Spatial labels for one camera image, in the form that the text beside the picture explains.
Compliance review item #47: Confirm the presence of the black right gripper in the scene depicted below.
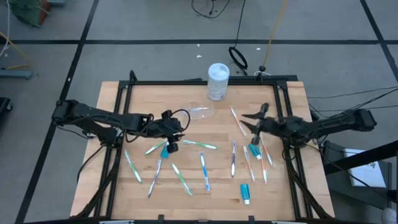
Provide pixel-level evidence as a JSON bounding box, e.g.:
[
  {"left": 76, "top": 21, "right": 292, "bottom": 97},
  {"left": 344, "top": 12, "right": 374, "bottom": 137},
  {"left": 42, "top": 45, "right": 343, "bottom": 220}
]
[{"left": 240, "top": 103, "right": 296, "bottom": 146}]

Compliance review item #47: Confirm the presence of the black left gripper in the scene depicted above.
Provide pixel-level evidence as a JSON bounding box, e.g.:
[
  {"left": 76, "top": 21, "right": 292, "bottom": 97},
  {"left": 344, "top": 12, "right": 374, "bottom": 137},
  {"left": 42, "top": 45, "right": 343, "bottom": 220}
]
[{"left": 146, "top": 109, "right": 184, "bottom": 154}]

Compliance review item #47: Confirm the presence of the green toothbrush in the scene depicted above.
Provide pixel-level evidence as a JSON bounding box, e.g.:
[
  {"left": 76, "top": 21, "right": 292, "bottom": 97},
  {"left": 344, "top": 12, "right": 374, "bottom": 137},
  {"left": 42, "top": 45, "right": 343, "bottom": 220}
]
[
  {"left": 144, "top": 139, "right": 169, "bottom": 156},
  {"left": 182, "top": 139, "right": 218, "bottom": 151},
  {"left": 171, "top": 163, "right": 193, "bottom": 197},
  {"left": 124, "top": 150, "right": 143, "bottom": 184}
]

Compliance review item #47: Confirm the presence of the clear plastic toothbrush holder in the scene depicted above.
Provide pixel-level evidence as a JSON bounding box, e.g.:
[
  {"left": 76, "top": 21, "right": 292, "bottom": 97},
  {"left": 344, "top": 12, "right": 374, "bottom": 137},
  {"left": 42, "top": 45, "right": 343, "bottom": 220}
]
[{"left": 188, "top": 105, "right": 215, "bottom": 121}]

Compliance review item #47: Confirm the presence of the purple toothbrush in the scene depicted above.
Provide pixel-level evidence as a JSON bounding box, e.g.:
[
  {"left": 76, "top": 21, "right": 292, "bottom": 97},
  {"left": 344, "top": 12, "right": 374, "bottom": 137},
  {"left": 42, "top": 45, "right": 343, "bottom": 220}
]
[
  {"left": 147, "top": 158, "right": 163, "bottom": 199},
  {"left": 230, "top": 140, "right": 238, "bottom": 179}
]

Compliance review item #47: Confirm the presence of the blue toothbrush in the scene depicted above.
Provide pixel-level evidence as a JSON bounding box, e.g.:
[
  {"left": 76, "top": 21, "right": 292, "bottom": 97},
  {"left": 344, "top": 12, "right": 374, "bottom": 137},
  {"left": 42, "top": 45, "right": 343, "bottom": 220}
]
[{"left": 199, "top": 151, "right": 211, "bottom": 192}]

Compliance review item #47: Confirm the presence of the white cylindrical wipes canister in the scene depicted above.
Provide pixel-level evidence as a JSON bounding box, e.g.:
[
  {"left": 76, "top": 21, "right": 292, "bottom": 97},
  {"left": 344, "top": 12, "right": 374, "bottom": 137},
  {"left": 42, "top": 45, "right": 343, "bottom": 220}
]
[{"left": 207, "top": 62, "right": 231, "bottom": 102}]

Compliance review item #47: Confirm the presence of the grey cabinet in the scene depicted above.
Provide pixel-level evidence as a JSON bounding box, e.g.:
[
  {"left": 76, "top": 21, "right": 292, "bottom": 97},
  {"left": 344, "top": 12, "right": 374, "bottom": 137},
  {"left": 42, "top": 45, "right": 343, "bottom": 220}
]
[{"left": 323, "top": 139, "right": 393, "bottom": 211}]

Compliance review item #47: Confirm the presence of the black metal bar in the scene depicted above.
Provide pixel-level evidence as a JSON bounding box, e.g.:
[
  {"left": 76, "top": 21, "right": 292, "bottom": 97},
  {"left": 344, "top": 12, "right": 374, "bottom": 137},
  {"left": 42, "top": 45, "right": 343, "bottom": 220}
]
[{"left": 323, "top": 139, "right": 398, "bottom": 175}]

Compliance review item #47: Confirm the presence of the white paper sheet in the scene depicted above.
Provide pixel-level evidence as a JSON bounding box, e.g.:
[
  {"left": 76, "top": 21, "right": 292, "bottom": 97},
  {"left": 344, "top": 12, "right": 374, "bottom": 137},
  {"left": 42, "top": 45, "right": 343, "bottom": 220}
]
[{"left": 343, "top": 148, "right": 387, "bottom": 189}]

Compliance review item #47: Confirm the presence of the person's foot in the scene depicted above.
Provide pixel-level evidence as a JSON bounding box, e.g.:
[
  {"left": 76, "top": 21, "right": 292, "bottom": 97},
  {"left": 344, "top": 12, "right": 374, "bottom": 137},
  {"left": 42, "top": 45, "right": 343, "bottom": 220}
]
[{"left": 382, "top": 207, "right": 398, "bottom": 224}]

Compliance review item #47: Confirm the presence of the black floor object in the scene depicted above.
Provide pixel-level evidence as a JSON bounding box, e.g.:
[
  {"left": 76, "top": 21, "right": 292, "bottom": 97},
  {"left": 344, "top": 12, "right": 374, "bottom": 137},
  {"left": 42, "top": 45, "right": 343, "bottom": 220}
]
[{"left": 0, "top": 96, "right": 13, "bottom": 114}]

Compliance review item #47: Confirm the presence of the green and orange bundle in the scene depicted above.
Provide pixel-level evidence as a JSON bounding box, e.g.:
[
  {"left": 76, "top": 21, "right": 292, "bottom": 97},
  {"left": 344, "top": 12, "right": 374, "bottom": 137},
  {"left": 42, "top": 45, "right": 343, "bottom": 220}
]
[{"left": 8, "top": 0, "right": 51, "bottom": 28}]

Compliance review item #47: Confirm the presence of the black left camera cable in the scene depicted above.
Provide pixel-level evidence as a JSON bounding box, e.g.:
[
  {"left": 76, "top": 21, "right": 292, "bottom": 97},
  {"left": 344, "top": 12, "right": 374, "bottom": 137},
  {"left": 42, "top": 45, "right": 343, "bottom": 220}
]
[{"left": 169, "top": 108, "right": 192, "bottom": 136}]

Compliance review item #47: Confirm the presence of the black knob post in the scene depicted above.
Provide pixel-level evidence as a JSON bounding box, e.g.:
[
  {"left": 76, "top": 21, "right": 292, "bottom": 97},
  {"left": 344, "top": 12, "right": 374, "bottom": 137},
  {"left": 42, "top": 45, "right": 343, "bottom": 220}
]
[{"left": 254, "top": 64, "right": 272, "bottom": 82}]

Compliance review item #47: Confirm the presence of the black hanging cable with coil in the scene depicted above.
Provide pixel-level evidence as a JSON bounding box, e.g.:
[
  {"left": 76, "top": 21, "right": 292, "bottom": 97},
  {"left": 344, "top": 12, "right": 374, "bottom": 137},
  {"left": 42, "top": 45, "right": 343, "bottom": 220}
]
[{"left": 228, "top": 0, "right": 249, "bottom": 71}]

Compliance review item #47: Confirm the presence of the yellow hanging cable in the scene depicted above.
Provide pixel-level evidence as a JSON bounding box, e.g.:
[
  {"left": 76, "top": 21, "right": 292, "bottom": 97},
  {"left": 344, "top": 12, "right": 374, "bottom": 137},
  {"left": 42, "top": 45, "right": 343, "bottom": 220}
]
[{"left": 262, "top": 0, "right": 289, "bottom": 68}]

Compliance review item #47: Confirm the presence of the black looped floor cable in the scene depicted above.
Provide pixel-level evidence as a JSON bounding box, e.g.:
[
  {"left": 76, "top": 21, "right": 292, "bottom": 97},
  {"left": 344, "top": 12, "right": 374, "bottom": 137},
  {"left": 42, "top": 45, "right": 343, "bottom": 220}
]
[{"left": 191, "top": 0, "right": 231, "bottom": 19}]

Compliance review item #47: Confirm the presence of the grey flat base plate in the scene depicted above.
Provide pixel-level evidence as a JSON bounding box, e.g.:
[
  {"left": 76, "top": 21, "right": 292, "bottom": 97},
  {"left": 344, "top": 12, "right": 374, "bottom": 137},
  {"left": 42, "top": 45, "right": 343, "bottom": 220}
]
[{"left": 0, "top": 68, "right": 34, "bottom": 80}]

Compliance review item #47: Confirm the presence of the yellow floor cable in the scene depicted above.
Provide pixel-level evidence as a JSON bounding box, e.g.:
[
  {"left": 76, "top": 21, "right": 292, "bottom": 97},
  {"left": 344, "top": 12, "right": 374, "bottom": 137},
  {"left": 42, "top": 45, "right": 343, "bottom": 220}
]
[{"left": 0, "top": 29, "right": 32, "bottom": 71}]

